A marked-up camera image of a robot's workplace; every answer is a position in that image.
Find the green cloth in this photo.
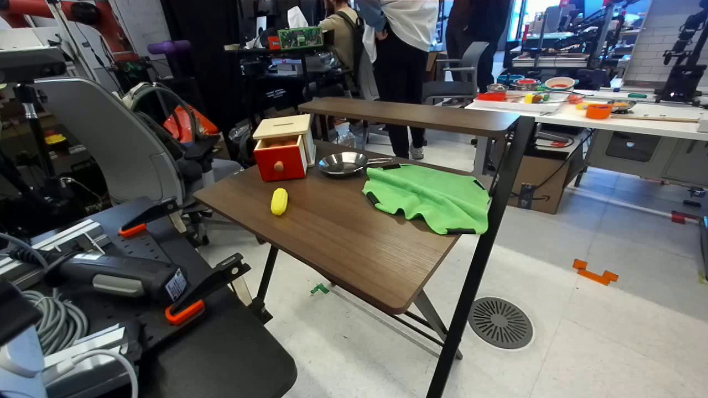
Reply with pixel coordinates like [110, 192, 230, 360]
[363, 164, 490, 234]

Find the brown wooden desk with shelf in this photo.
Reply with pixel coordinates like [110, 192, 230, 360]
[197, 97, 536, 398]

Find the small metal bowl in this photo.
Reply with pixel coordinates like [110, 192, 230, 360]
[317, 151, 368, 176]

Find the yellow plastic lemon toy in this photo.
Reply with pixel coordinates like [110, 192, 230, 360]
[269, 187, 290, 216]

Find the wooden box with red drawer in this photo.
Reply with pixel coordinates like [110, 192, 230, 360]
[251, 114, 314, 181]

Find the grey office chair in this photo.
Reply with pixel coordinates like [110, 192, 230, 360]
[423, 42, 486, 106]

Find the person in white shirt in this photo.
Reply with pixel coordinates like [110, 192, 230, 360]
[360, 0, 443, 161]

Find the cardboard box under table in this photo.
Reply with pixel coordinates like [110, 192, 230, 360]
[509, 154, 568, 214]

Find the round floor drain cover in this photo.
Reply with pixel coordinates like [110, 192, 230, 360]
[469, 297, 532, 350]

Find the black mounting platform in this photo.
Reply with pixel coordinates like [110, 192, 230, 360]
[48, 198, 297, 398]

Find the orange bowl on table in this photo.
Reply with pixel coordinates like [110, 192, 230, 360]
[587, 105, 612, 120]

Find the white work table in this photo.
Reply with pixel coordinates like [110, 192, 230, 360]
[469, 91, 708, 185]

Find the black clamp with orange handle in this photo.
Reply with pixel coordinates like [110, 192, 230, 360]
[163, 254, 250, 327]

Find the orange floor bracket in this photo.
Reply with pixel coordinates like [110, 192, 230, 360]
[572, 258, 620, 286]

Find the grey coiled cable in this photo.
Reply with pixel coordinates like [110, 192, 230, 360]
[19, 286, 90, 355]

